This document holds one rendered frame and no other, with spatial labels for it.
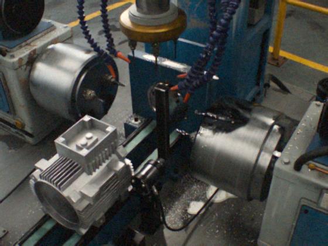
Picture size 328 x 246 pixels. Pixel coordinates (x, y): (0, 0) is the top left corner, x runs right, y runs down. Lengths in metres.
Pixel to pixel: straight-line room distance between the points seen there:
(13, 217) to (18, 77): 0.45
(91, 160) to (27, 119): 0.55
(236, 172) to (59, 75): 0.62
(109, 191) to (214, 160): 0.27
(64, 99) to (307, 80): 2.48
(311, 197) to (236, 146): 0.21
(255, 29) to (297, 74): 2.15
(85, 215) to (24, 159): 0.58
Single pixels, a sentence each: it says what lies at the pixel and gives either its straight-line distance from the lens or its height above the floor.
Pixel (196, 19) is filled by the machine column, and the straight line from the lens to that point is 1.27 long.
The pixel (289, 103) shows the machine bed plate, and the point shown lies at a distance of 1.73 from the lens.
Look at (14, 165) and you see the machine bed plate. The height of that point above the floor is 0.80.
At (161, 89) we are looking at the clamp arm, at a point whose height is 1.25.
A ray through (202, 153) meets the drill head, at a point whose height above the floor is 1.08.
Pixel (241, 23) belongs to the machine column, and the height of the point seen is 1.28.
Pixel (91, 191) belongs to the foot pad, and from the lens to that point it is 0.97.
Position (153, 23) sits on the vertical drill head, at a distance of 1.04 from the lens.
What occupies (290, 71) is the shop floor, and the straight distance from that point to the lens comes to 3.51.
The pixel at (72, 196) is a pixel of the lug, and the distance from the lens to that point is 0.95.
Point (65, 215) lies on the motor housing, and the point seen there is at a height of 0.94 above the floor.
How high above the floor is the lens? 1.79
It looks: 39 degrees down
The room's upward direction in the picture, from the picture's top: 2 degrees counter-clockwise
